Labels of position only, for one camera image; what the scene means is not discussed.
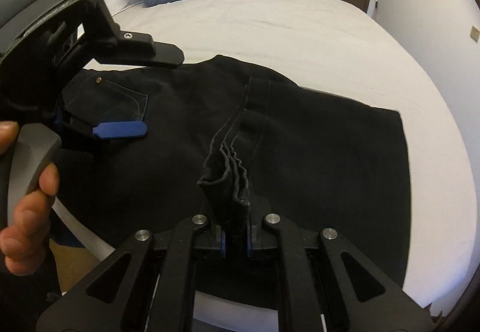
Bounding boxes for black denim pants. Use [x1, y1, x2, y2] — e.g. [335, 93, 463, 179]
[58, 56, 411, 284]

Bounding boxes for left hand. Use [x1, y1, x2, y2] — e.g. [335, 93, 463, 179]
[0, 121, 61, 276]

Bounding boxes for white bed sheet mattress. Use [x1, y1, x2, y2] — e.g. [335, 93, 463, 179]
[52, 0, 475, 332]

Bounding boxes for wall switch plate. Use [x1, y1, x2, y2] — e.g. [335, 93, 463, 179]
[470, 26, 480, 42]

